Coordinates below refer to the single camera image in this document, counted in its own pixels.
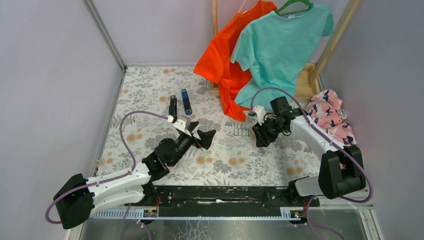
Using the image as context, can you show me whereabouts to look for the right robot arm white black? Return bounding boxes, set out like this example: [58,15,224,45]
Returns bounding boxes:
[250,97,367,206]

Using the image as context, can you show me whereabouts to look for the small black stapler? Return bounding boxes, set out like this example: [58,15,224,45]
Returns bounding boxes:
[168,95,178,117]

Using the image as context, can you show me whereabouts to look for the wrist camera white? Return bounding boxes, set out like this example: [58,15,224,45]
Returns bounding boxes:
[167,115,192,137]
[248,105,267,126]

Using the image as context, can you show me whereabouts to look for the pink clothes hanger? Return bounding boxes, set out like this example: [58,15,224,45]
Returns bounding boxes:
[237,0,258,14]

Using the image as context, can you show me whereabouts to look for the blue stapler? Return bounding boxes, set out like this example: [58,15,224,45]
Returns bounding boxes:
[181,88,193,116]

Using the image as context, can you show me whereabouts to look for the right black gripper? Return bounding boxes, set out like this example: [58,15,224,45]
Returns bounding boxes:
[251,116,286,149]

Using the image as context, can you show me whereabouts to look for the floral table mat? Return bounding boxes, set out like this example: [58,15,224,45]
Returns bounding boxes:
[96,66,320,186]

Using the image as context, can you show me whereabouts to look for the orange t-shirt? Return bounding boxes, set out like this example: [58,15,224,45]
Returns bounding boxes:
[193,0,277,122]

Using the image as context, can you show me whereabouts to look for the green clothes hanger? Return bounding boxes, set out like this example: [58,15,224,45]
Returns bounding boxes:
[275,0,314,16]

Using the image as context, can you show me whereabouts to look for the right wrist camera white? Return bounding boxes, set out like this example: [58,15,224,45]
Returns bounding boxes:
[248,105,267,126]

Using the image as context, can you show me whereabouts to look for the pink patterned cloth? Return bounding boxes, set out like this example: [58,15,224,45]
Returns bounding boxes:
[304,89,357,146]

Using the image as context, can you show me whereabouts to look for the teal t-shirt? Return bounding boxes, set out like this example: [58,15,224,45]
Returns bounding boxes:
[230,3,334,110]

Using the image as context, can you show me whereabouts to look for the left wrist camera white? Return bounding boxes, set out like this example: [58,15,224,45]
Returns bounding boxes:
[167,115,192,137]

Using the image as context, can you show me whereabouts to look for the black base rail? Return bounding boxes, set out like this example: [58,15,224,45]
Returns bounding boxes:
[134,185,310,218]

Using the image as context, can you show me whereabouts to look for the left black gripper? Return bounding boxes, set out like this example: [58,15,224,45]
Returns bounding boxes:
[169,122,215,168]

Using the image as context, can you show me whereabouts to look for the wooden clothes rack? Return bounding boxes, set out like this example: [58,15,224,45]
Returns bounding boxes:
[212,0,359,99]

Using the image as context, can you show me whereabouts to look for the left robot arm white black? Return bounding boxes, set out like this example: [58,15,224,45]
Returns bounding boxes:
[53,121,216,230]

